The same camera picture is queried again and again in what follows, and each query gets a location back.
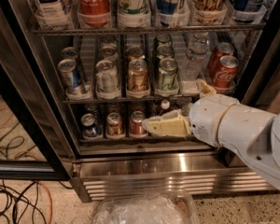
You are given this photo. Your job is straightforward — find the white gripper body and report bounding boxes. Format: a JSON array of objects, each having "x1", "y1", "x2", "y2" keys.
[{"x1": 189, "y1": 94, "x2": 239, "y2": 147}]

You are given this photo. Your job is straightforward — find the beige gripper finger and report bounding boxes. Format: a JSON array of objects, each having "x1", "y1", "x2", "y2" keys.
[
  {"x1": 142, "y1": 109, "x2": 191, "y2": 137},
  {"x1": 197, "y1": 79, "x2": 217, "y2": 98}
]

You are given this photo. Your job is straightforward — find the silver 7up can front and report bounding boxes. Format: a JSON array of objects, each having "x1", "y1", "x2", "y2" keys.
[{"x1": 95, "y1": 60, "x2": 119, "y2": 93}]

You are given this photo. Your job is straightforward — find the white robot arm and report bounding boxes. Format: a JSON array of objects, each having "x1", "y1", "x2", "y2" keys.
[{"x1": 142, "y1": 82, "x2": 280, "y2": 190}]

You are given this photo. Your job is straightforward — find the red coke can front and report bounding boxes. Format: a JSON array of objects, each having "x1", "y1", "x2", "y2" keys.
[{"x1": 212, "y1": 55, "x2": 239, "y2": 89}]

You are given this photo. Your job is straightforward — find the red coke can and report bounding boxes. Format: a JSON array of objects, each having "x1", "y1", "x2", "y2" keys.
[
  {"x1": 207, "y1": 42, "x2": 234, "y2": 72},
  {"x1": 212, "y1": 55, "x2": 239, "y2": 89}
]

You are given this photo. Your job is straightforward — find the clear water bottle middle shelf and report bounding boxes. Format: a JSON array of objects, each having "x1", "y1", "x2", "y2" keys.
[{"x1": 183, "y1": 32, "x2": 210, "y2": 80}]

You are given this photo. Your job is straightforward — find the red can bottom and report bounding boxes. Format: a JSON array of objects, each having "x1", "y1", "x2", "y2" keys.
[{"x1": 130, "y1": 111, "x2": 146, "y2": 135}]

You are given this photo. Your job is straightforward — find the green can front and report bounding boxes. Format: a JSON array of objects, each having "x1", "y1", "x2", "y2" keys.
[{"x1": 157, "y1": 58, "x2": 177, "y2": 91}]

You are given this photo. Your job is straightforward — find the red coke can rear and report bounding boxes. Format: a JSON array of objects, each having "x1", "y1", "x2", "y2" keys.
[{"x1": 207, "y1": 42, "x2": 234, "y2": 72}]

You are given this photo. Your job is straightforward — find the orange gold can front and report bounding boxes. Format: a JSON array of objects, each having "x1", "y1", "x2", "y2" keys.
[{"x1": 128, "y1": 59, "x2": 147, "y2": 92}]

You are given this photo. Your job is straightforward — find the orange gold can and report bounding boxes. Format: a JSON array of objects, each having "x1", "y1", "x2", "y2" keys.
[
  {"x1": 127, "y1": 46, "x2": 146, "y2": 61},
  {"x1": 128, "y1": 59, "x2": 147, "y2": 92}
]

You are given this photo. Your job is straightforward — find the white empty shelf tray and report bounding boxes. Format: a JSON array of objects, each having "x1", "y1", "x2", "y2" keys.
[{"x1": 173, "y1": 34, "x2": 200, "y2": 95}]

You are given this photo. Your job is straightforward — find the gold can bottom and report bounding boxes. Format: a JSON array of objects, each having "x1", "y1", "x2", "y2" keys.
[{"x1": 106, "y1": 112, "x2": 123, "y2": 136}]

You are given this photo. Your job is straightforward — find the orange gold can rear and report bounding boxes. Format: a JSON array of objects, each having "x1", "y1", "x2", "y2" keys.
[{"x1": 127, "y1": 46, "x2": 146, "y2": 61}]

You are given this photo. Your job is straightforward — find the blue pepsi can bottom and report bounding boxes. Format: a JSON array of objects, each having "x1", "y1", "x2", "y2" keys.
[{"x1": 81, "y1": 113, "x2": 101, "y2": 138}]

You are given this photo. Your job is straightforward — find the steel fridge cabinet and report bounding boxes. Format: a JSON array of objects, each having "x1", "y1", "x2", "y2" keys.
[{"x1": 0, "y1": 0, "x2": 280, "y2": 203}]

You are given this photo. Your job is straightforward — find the silver can third row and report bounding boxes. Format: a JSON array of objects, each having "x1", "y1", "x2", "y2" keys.
[{"x1": 100, "y1": 35, "x2": 118, "y2": 48}]

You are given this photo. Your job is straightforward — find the blue silver can front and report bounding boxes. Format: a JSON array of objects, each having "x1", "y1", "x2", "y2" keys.
[{"x1": 58, "y1": 59, "x2": 86, "y2": 95}]

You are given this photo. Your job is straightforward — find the blue silver can rear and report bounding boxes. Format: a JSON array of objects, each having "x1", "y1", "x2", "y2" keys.
[{"x1": 61, "y1": 47, "x2": 79, "y2": 60}]

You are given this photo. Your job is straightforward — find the left glass fridge door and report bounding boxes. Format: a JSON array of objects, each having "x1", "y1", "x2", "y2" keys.
[{"x1": 0, "y1": 61, "x2": 69, "y2": 181}]

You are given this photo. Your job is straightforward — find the brown juice bottle white cap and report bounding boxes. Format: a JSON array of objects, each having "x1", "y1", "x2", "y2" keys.
[{"x1": 156, "y1": 100, "x2": 171, "y2": 116}]

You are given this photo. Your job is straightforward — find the clear plastic bin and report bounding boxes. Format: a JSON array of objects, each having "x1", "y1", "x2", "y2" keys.
[{"x1": 91, "y1": 190, "x2": 201, "y2": 224}]

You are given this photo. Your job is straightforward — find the white label bottle top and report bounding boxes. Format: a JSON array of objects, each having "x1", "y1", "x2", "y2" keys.
[{"x1": 34, "y1": 0, "x2": 73, "y2": 27}]

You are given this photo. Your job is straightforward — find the orange floor cable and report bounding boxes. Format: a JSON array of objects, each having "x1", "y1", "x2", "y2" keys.
[{"x1": 36, "y1": 180, "x2": 54, "y2": 224}]

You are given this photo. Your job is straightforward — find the black floor cables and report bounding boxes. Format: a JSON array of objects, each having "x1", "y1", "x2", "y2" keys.
[{"x1": 0, "y1": 180, "x2": 74, "y2": 224}]

